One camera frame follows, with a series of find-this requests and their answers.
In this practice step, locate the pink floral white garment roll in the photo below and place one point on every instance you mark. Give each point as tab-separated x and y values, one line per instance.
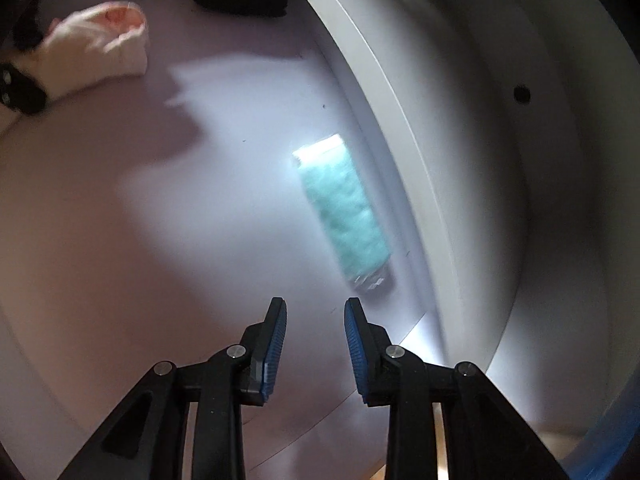
95	45

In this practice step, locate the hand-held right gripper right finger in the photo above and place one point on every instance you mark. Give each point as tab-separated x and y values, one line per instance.
355	350

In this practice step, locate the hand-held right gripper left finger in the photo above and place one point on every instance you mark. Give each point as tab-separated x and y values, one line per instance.
275	350

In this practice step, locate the white cabinet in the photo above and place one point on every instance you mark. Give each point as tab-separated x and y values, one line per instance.
475	110

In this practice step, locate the white drawer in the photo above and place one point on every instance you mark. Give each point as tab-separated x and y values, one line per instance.
150	210

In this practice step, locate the teal towel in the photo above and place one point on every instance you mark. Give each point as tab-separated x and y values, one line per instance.
345	205

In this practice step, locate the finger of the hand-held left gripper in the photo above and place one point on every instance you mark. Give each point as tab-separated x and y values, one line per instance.
32	27
22	90

